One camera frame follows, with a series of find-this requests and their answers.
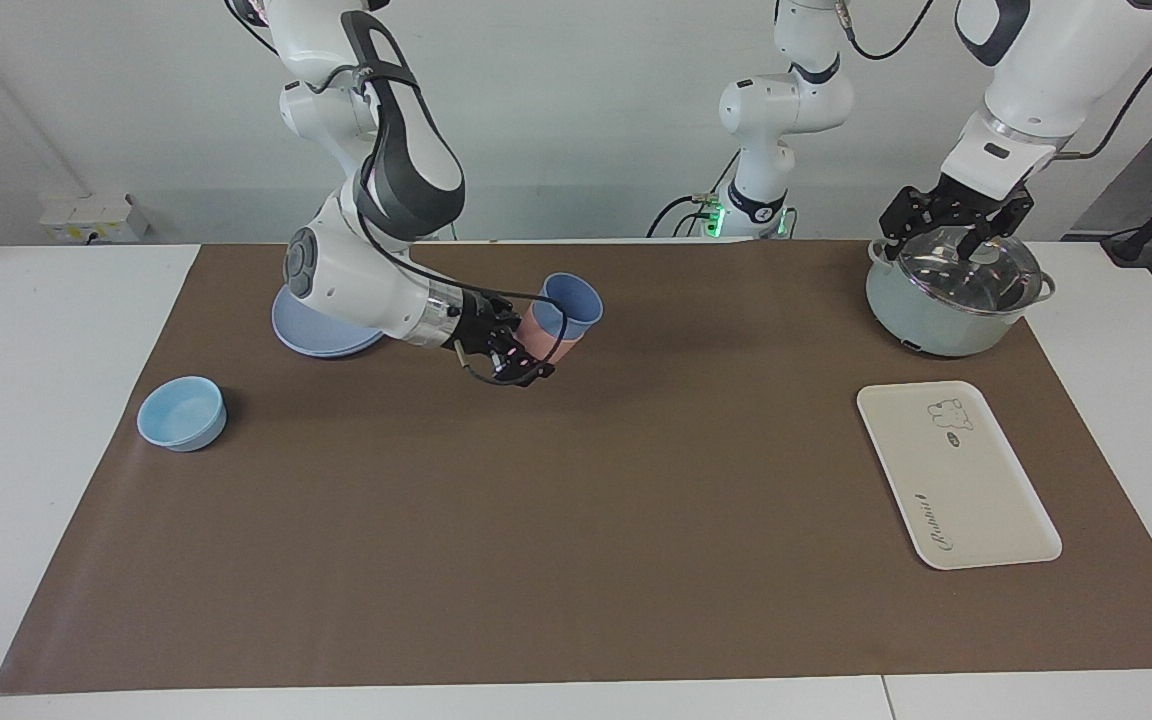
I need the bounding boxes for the pink plastic cup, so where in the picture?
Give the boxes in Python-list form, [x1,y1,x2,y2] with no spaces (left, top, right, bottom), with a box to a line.
[519,303,587,366]

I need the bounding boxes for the blue plastic cup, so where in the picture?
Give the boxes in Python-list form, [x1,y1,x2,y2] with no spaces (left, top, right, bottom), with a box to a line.
[533,272,604,342]

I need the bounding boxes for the cream rabbit print tray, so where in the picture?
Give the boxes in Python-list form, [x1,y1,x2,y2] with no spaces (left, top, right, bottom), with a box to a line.
[856,380,1064,571]

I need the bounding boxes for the glass pot lid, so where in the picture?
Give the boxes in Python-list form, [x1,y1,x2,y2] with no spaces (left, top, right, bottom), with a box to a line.
[896,225,1045,316]

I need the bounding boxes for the pale green cooking pot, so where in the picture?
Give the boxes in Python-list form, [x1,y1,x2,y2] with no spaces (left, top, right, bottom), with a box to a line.
[865,238,1057,358]

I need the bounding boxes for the brown table mat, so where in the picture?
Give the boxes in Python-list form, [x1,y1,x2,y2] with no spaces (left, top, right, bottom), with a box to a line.
[0,240,1152,696]

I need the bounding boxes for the blue plate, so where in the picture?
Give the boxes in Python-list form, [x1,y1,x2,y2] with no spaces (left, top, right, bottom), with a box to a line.
[271,285,387,359]

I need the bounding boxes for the light blue bowl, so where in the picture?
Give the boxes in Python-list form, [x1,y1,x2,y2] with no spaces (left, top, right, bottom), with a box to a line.
[137,376,228,453]

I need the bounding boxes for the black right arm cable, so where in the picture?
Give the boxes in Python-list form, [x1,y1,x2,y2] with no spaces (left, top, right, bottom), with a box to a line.
[354,60,563,387]

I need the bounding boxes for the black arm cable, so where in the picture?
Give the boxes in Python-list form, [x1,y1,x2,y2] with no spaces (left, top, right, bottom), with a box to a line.
[354,60,563,387]
[836,0,1152,161]

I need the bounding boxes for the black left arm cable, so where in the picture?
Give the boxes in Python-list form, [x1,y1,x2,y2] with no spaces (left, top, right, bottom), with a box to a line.
[836,0,1152,161]

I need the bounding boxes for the black left base cables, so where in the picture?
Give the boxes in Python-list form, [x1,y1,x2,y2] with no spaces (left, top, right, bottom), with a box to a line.
[647,150,742,239]

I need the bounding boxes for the white wall socket box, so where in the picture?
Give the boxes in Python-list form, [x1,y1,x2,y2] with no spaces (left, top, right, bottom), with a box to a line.
[39,193,152,244]

